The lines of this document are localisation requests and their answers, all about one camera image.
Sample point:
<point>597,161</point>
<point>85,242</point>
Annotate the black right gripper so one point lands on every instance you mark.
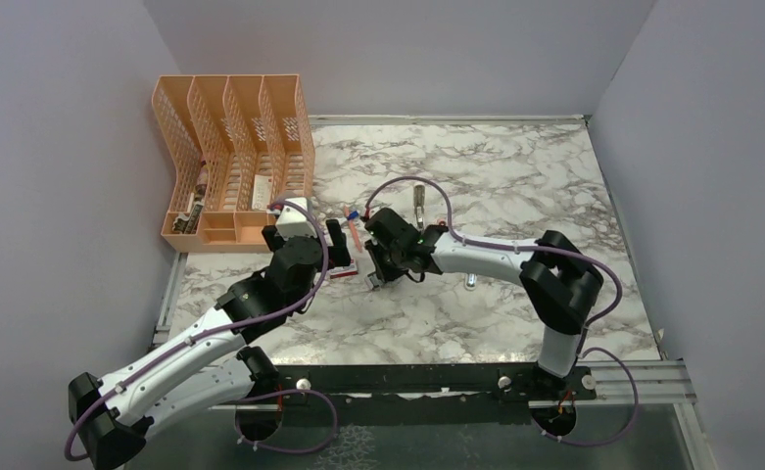
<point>385,273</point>

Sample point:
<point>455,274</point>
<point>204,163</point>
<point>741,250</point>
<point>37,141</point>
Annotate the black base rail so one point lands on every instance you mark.
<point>408,383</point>

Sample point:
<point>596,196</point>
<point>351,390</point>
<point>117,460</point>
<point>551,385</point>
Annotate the white card in organizer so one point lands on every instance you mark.
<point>261,192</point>

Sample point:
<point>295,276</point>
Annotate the orange plastic file organizer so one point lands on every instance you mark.
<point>221,130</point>

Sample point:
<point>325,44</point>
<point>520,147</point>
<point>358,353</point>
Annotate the red staple box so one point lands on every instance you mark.
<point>350,269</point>

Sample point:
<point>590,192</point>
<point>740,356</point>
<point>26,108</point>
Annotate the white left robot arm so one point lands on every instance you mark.
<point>214,360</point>

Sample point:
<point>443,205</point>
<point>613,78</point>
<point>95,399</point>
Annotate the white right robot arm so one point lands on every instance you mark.
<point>561,284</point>

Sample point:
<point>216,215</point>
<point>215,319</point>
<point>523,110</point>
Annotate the grey staple tray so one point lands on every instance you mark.
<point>375,283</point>

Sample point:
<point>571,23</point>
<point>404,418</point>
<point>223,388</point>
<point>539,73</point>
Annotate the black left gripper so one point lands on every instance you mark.
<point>339,256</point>

